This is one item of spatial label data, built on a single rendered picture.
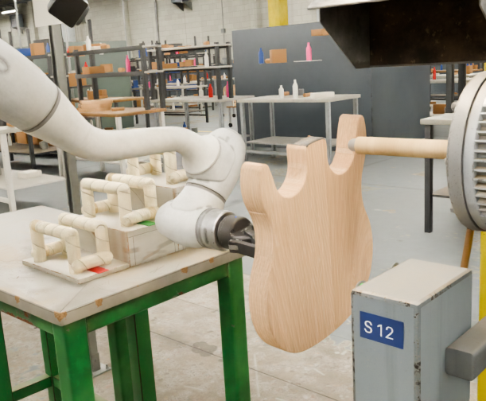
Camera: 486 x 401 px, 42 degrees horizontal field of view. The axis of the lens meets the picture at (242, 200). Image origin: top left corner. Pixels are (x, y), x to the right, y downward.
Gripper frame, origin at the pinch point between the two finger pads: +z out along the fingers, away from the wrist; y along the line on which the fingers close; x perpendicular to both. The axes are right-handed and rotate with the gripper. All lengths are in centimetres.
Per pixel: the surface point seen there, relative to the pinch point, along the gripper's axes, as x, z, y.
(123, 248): -8, -53, 5
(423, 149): 19.4, 23.0, -6.0
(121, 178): 6, -66, -8
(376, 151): 18.4, 13.9, -6.1
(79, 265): -7, -54, 18
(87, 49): 9, -661, -411
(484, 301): -53, -1, -87
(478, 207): 13.8, 36.3, 3.4
